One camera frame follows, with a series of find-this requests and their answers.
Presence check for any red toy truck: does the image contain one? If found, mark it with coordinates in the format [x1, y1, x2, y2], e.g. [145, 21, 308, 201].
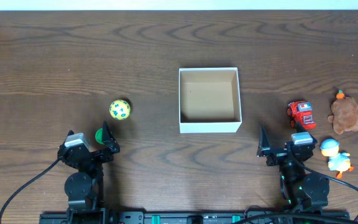
[287, 101, 316, 129]

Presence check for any yellow ball with blue letters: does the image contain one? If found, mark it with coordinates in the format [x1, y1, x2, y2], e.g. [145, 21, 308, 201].
[109, 100, 131, 120]

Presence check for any blue duck toy figure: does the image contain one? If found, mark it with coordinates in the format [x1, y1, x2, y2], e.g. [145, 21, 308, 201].
[320, 139, 354, 179]

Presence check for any brown plush toy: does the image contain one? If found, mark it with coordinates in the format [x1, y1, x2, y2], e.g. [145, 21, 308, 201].
[328, 90, 358, 134]

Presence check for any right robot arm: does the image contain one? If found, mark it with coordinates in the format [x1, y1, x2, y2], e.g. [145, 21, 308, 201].
[257, 123, 329, 212]

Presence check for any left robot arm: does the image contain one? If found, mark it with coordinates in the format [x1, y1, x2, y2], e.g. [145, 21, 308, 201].
[57, 122, 120, 213]

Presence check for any green ridged plastic ball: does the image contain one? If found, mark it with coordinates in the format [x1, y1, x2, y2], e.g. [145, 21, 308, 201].
[95, 128, 103, 144]

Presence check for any white cardboard box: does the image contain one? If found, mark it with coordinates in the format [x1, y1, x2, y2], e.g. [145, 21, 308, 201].
[178, 67, 242, 134]

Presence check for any black right cable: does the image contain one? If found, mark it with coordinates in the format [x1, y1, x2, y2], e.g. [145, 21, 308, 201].
[286, 146, 358, 222]

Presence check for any black cable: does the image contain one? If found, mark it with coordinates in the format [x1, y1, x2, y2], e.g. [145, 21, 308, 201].
[286, 146, 358, 222]
[0, 159, 60, 224]

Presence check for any black left cable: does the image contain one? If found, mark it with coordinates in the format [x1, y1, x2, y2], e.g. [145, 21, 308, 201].
[0, 159, 60, 224]

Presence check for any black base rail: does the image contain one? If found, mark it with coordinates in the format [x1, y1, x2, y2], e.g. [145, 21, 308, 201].
[39, 208, 333, 224]

